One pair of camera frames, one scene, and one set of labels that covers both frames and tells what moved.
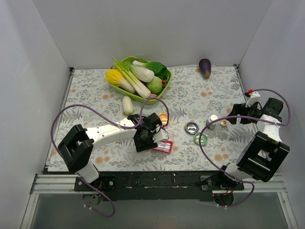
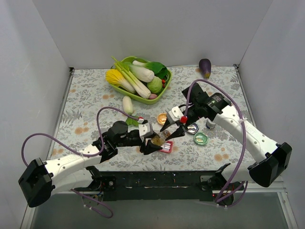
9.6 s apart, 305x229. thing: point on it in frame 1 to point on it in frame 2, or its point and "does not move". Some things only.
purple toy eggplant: x=205 y=65 does not move
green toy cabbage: x=155 y=86 does not move
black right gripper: x=239 y=113 to x=180 y=124
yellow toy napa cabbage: x=115 y=77 does not move
